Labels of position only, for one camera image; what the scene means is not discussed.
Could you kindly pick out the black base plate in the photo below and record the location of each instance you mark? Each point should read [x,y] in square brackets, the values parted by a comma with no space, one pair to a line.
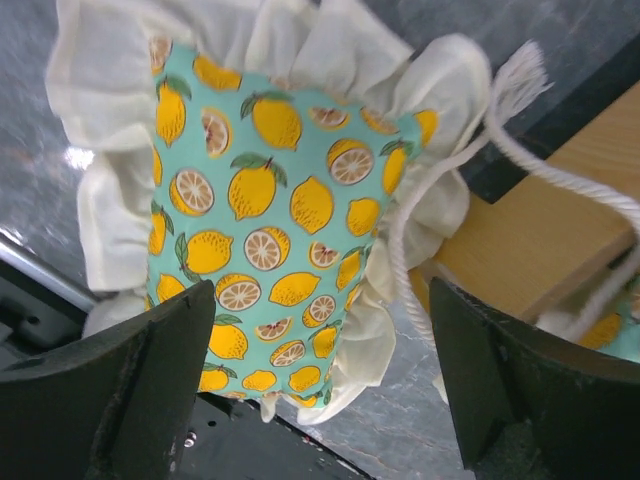
[224,440]

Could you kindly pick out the small lemon print pillow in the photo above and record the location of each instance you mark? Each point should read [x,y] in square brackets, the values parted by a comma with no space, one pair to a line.
[275,149]

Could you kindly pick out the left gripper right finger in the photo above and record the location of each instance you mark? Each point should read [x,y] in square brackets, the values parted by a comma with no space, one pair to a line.
[526,404]

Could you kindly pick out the large lemon print cushion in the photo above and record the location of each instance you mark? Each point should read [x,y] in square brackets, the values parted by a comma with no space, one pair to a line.
[616,333]

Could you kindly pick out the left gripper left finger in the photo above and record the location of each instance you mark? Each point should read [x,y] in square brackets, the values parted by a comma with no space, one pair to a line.
[114,405]

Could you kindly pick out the wooden pet bed frame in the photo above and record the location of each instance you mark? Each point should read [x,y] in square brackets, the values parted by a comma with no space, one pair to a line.
[538,244]

